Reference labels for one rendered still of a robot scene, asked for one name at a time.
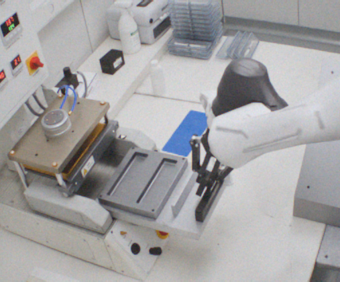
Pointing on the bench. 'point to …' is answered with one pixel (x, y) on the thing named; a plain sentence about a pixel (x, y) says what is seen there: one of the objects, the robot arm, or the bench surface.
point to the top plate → (58, 132)
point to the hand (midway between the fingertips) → (203, 183)
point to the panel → (127, 233)
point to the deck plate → (15, 187)
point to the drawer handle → (205, 201)
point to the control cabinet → (10, 73)
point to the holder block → (143, 182)
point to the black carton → (112, 62)
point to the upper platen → (72, 158)
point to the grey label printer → (143, 19)
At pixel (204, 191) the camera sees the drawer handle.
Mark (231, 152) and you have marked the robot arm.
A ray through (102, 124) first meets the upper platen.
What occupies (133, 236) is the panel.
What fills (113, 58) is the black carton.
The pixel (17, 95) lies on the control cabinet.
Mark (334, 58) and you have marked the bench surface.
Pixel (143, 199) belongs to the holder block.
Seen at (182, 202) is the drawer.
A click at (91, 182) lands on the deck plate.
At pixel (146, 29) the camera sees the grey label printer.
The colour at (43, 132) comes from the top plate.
